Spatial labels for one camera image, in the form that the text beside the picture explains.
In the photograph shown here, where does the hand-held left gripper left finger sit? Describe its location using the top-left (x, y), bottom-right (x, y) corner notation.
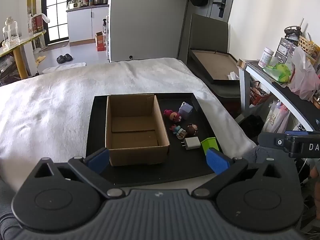
top-left (34, 147), bottom-right (125, 199)

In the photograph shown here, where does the grey doormat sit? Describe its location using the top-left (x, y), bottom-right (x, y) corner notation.
top-left (42, 42), bottom-right (69, 52)

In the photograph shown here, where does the black tray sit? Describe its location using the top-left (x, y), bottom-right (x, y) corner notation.
top-left (86, 92), bottom-right (222, 187)

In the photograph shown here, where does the pink plastic bag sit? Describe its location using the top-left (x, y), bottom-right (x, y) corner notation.
top-left (287, 46), bottom-right (320, 100)

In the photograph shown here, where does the grey upholstered board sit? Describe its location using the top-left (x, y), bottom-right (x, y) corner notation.
top-left (179, 14), bottom-right (229, 63)

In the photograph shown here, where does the red box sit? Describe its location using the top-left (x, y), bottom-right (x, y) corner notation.
top-left (28, 14), bottom-right (44, 34)

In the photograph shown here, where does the white charger plug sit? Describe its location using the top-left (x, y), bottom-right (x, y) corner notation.
top-left (181, 137), bottom-right (201, 151)

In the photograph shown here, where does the teal doll figurine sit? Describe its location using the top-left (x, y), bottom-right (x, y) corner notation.
top-left (169, 124), bottom-right (187, 140)

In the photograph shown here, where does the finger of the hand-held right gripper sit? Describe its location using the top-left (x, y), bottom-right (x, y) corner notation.
top-left (257, 131), bottom-right (309, 153)

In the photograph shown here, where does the black topped desk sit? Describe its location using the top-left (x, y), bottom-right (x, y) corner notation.
top-left (239, 60), bottom-right (320, 133)

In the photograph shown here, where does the green plastic bag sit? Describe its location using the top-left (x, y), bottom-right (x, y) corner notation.
top-left (263, 63), bottom-right (292, 83)

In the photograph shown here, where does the lavender toy carton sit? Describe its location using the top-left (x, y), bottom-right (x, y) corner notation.
top-left (179, 102), bottom-right (193, 120)

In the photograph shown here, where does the black door lock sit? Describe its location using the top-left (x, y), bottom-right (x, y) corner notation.
top-left (217, 0), bottom-right (227, 18)

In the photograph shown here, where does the person's right hand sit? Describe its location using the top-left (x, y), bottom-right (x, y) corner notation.
top-left (309, 159), bottom-right (320, 184)

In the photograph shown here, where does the small drawer organizer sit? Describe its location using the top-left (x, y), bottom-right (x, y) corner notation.
top-left (274, 37), bottom-right (298, 64)

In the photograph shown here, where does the orange cardboard box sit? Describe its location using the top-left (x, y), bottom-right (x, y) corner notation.
top-left (95, 31), bottom-right (107, 52)

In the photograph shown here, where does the black framed glass door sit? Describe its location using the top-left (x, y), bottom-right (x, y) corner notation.
top-left (41, 0), bottom-right (69, 43)

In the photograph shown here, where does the clear glass bottle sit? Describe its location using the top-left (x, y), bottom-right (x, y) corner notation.
top-left (2, 17), bottom-right (20, 49)

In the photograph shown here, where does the black framed cardboard panel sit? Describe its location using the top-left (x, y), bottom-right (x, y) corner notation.
top-left (187, 48), bottom-right (240, 85)

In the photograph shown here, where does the white shopping bag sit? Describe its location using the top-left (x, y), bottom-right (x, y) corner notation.
top-left (265, 100), bottom-right (290, 133)

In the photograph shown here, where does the yellow round table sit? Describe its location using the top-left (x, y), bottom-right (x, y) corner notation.
top-left (0, 29), bottom-right (47, 80)

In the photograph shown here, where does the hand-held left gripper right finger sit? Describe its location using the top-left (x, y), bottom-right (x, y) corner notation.
top-left (191, 147), bottom-right (284, 198)

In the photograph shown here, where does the white jar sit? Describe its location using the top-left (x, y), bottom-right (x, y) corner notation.
top-left (258, 47), bottom-right (274, 68)

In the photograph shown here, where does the pink-haired doll figurine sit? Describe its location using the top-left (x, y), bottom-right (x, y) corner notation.
top-left (164, 109), bottom-right (182, 123)

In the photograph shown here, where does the white power strip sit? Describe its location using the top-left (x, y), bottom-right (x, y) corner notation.
top-left (0, 56), bottom-right (15, 72)

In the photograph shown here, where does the wicker basket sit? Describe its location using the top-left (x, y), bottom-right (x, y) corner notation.
top-left (297, 35), bottom-right (320, 55)

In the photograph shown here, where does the grey door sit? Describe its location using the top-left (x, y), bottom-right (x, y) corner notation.
top-left (207, 0), bottom-right (237, 24)

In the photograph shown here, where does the brown-haired doll figurine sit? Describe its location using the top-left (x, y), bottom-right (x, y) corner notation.
top-left (187, 123), bottom-right (200, 137)

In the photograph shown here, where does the red basket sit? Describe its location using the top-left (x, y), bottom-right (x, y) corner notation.
top-left (250, 80), bottom-right (272, 105)

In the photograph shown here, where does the black bag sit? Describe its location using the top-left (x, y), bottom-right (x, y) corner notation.
top-left (241, 115), bottom-right (264, 138)

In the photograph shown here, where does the green toy block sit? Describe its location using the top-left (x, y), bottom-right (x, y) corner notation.
top-left (201, 137), bottom-right (220, 155)

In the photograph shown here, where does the white kitchen cabinet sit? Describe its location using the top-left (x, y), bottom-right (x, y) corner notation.
top-left (66, 5), bottom-right (110, 43)

